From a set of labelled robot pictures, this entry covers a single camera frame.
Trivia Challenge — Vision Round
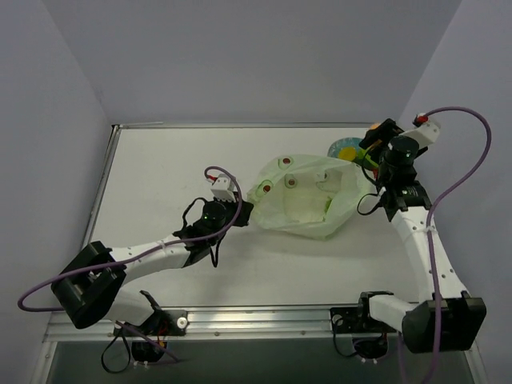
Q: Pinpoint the yellow fake fruit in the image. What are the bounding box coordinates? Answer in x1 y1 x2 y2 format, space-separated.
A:
338 146 358 162

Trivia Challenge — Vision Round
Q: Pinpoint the light green plastic bag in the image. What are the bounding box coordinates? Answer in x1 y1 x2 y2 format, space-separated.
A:
246 154 371 240

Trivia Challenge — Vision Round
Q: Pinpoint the green fake fruit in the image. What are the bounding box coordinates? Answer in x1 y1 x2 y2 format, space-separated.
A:
357 150 378 170

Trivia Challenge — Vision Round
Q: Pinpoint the green fake grape bunch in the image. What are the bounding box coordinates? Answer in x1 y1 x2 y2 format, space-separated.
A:
324 198 333 214

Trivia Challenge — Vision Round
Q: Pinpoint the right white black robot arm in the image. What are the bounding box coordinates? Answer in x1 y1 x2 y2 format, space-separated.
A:
358 116 486 354

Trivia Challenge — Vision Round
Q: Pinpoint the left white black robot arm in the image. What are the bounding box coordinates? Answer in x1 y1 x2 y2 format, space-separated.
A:
50 199 254 335

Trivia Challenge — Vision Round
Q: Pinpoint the red teal floral plate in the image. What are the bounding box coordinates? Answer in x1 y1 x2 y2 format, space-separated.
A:
327 137 378 170

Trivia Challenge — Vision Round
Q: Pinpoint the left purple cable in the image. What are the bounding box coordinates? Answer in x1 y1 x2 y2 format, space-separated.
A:
17 166 243 366

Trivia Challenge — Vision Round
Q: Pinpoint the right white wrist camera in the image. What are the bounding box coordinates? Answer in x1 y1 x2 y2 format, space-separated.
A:
402 114 441 149

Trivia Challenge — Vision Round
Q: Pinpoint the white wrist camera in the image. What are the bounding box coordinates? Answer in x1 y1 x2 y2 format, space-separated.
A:
402 114 441 149
210 174 236 202

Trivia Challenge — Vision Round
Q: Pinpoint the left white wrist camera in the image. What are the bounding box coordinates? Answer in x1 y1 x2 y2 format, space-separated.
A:
210 174 236 202

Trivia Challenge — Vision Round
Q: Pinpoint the aluminium front rail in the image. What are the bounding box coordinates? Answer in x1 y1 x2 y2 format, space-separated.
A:
43 302 479 343

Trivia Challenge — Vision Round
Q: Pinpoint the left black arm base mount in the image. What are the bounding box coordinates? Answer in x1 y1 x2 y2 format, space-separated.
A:
106 290 189 336

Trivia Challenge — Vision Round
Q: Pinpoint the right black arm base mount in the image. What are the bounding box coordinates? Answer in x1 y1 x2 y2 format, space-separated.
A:
329 306 387 334

